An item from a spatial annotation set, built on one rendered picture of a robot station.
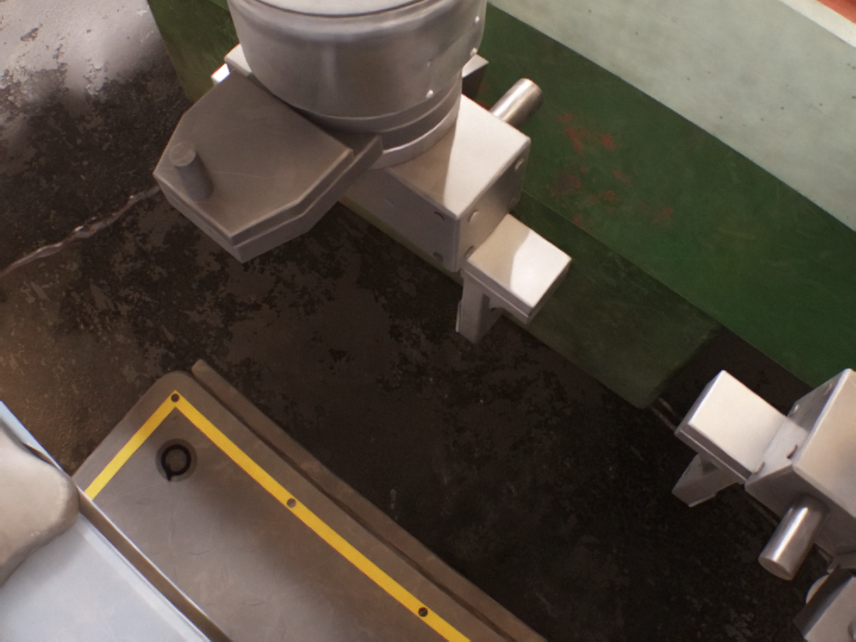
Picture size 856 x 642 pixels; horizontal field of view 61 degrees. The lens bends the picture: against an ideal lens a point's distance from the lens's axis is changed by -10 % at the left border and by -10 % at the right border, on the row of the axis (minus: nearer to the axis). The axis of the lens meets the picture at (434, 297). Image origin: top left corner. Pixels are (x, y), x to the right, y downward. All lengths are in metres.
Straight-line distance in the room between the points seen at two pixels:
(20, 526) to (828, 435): 0.34
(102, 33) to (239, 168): 1.30
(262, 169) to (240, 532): 0.54
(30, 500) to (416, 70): 0.25
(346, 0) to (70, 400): 1.05
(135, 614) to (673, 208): 0.42
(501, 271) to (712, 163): 0.20
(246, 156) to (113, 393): 0.94
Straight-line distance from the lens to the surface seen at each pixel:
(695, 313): 0.83
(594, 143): 0.55
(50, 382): 1.25
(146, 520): 0.80
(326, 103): 0.26
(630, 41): 0.44
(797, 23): 0.38
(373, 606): 0.75
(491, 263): 0.35
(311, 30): 0.24
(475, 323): 0.41
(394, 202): 0.33
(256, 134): 0.28
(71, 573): 0.39
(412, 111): 0.29
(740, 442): 0.35
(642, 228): 0.60
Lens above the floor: 1.07
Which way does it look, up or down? 68 degrees down
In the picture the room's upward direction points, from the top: 1 degrees clockwise
